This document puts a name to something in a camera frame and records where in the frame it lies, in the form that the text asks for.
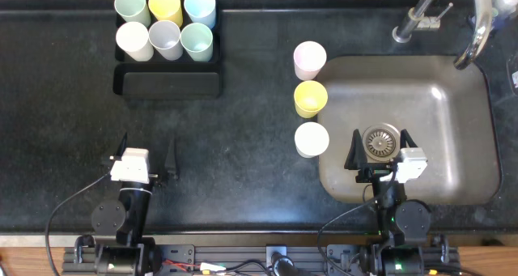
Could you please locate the steel tap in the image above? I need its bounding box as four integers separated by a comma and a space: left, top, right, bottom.
391, 0, 495, 71

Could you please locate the grey cup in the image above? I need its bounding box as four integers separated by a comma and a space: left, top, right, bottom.
148, 19, 185, 62

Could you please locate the green cup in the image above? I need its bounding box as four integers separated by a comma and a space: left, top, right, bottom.
180, 22, 214, 63
113, 0, 152, 28

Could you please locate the mounting rail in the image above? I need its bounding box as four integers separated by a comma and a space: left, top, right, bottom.
62, 243, 462, 276

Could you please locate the black tray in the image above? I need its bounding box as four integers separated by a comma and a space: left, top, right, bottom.
112, 0, 223, 100

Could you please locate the steel sink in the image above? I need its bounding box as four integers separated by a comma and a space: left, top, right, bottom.
316, 55, 503, 206

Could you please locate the yellow cup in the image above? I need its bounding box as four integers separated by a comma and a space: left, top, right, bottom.
147, 0, 184, 28
293, 79, 329, 120

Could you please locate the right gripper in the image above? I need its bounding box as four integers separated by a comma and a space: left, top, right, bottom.
344, 129, 418, 185

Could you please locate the blue soap bottle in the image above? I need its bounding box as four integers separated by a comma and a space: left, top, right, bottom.
469, 0, 518, 32

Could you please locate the pink cup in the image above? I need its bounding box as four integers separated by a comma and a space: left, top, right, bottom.
292, 40, 328, 82

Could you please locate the blue cup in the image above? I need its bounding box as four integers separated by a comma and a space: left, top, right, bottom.
183, 0, 217, 30

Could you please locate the black cable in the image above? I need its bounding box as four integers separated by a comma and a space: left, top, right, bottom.
316, 164, 400, 275
44, 171, 114, 276

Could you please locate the white cup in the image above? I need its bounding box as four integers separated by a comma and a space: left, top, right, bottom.
115, 21, 155, 62
294, 121, 330, 159

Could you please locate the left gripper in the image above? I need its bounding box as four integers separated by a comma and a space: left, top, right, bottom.
115, 132, 180, 187

